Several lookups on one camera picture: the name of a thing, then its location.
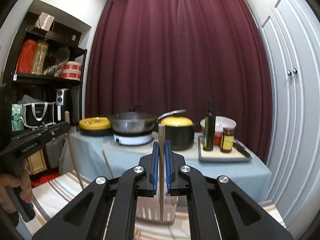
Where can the dark olive oil bottle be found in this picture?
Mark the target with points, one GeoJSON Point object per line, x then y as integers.
{"type": "Point", "coordinates": [208, 144]}

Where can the sauce jar yellow label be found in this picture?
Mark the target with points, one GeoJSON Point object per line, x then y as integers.
{"type": "Point", "coordinates": [227, 139]}

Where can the black pot yellow lid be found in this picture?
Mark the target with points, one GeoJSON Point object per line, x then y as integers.
{"type": "Point", "coordinates": [179, 131]}

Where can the black white tote bag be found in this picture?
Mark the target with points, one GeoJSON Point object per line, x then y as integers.
{"type": "Point", "coordinates": [36, 113]}

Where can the white perforated utensil caddy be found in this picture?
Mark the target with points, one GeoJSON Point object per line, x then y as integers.
{"type": "Point", "coordinates": [148, 209]}

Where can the yellow black flat pan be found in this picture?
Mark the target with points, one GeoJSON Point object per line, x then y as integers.
{"type": "Point", "coordinates": [95, 126]}

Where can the green white packet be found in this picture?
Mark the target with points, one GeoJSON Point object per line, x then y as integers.
{"type": "Point", "coordinates": [16, 119]}

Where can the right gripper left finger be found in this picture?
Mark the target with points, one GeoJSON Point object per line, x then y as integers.
{"type": "Point", "coordinates": [147, 186]}

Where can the wooden chopstick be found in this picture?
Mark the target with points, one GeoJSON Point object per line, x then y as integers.
{"type": "Point", "coordinates": [161, 138]}

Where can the black shelf unit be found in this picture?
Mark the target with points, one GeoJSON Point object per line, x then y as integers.
{"type": "Point", "coordinates": [39, 86]}

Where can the red white round tin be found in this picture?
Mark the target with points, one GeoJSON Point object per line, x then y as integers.
{"type": "Point", "coordinates": [71, 71]}

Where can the red container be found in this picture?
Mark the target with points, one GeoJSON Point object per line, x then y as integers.
{"type": "Point", "coordinates": [217, 137]}

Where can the white induction cooker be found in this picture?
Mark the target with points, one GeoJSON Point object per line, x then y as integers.
{"type": "Point", "coordinates": [133, 139]}

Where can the chopstick in caddy left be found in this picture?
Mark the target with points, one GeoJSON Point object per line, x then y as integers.
{"type": "Point", "coordinates": [71, 149]}

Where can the orange package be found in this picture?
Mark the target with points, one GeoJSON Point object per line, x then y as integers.
{"type": "Point", "coordinates": [25, 59]}

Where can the white bowl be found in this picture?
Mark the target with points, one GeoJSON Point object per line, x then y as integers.
{"type": "Point", "coordinates": [220, 123]}

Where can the white cabinet doors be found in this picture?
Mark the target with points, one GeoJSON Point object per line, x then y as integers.
{"type": "Point", "coordinates": [291, 34]}

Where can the gold package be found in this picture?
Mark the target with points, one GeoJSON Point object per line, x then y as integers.
{"type": "Point", "coordinates": [39, 56]}

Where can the black air fryer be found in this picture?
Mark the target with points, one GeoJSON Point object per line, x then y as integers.
{"type": "Point", "coordinates": [64, 103]}

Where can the grey tray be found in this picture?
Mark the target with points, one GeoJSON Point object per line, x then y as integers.
{"type": "Point", "coordinates": [238, 154]}

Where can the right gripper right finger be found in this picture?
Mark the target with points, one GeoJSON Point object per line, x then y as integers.
{"type": "Point", "coordinates": [176, 183]}

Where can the steel wok with lid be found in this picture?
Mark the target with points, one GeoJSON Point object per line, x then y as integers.
{"type": "Point", "coordinates": [133, 122]}

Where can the maroon curtain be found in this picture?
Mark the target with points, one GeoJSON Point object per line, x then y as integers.
{"type": "Point", "coordinates": [164, 55]}

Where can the light blue tablecloth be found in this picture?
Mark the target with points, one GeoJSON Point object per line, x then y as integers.
{"type": "Point", "coordinates": [102, 156]}

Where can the striped tablecloth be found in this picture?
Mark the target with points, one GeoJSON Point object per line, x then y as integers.
{"type": "Point", "coordinates": [217, 210]}

